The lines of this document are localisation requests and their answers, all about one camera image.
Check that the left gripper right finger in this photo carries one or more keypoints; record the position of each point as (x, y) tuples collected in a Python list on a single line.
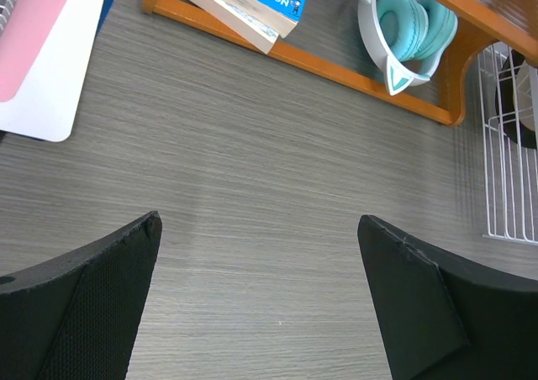
[(443, 316)]

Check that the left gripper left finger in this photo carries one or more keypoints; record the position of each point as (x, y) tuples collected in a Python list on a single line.
[(76, 316)]

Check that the brown rimmed cream plate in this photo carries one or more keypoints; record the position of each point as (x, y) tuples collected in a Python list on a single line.
[(513, 103)]

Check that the orange wooden shelf rack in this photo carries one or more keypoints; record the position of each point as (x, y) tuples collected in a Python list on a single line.
[(329, 46)]

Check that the white board under folder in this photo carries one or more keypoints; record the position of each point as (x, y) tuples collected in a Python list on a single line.
[(45, 105)]

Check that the teal cat ear headphones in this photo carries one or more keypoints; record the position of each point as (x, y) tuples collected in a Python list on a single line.
[(406, 39)]

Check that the pink folder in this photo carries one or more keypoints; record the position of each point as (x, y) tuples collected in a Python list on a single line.
[(27, 29)]

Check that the blue paperback book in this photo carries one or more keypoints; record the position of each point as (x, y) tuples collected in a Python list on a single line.
[(261, 22)]

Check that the white wire dish rack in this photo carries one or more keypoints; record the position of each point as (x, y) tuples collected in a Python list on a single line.
[(510, 170)]

